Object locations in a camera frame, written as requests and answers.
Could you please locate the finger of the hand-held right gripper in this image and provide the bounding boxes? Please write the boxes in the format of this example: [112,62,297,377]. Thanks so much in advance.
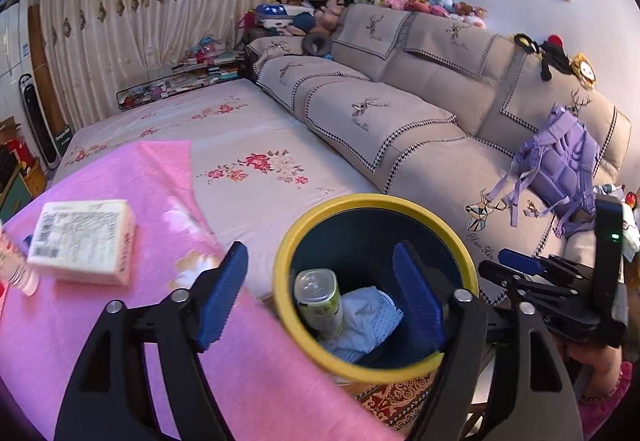
[498,248,596,282]
[477,260,596,322]

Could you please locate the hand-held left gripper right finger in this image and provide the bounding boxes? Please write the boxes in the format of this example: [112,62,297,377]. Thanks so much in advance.
[392,241,583,441]

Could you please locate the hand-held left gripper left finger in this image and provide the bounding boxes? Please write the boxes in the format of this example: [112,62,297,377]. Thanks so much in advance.
[54,241,249,441]

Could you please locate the white tissue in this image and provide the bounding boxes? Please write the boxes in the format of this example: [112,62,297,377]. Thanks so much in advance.
[320,286,405,354]

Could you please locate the yellow-rimmed dark trash bin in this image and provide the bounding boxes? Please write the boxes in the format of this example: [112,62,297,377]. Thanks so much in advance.
[273,194,479,383]

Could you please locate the green white plastic bottle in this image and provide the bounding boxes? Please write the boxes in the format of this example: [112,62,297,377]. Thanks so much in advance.
[293,268,344,339]

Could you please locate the white cardboard box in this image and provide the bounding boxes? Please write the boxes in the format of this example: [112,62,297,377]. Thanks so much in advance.
[26,198,137,287]

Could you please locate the pink white carton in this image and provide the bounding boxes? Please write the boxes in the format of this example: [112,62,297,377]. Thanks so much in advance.
[0,221,40,297]

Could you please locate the person's right forearm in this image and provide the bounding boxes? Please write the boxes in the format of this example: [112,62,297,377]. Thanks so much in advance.
[579,361,635,439]

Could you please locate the person's right hand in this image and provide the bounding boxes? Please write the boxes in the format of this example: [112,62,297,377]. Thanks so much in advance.
[567,345,623,399]

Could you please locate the purple backpack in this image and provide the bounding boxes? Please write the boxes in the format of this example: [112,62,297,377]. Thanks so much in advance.
[487,104,601,239]

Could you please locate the pink floral tablecloth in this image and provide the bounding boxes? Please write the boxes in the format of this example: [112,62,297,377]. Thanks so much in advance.
[0,138,401,441]

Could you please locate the red patterned rug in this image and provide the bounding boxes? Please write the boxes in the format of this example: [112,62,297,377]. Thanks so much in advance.
[350,371,481,432]

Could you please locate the white floral bedsheet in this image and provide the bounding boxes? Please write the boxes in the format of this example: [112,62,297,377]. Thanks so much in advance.
[52,78,381,287]

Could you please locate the grey sofa with deer covers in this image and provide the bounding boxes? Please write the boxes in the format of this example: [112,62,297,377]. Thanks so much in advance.
[245,4,632,272]

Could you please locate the yellow round plush toy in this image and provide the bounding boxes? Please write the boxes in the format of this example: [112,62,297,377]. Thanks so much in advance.
[570,52,597,87]

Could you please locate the black plush toy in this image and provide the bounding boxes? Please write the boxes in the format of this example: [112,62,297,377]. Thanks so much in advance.
[515,34,571,81]

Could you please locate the pile of books and toys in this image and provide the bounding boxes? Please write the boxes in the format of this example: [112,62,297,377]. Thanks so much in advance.
[117,36,246,109]

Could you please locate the open cardboard boxes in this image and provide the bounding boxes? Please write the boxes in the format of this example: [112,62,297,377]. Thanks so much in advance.
[0,118,48,212]

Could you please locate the black tower fan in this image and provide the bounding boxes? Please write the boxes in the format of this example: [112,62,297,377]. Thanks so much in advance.
[19,74,58,169]

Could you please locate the grey neck pillow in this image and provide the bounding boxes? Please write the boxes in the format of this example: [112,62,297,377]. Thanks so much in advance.
[302,32,333,58]

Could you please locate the blue star pillow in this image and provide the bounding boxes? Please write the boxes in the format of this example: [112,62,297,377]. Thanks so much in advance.
[255,4,316,29]

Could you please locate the beige embroidered curtain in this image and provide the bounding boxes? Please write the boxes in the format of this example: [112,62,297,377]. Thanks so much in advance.
[27,0,326,132]

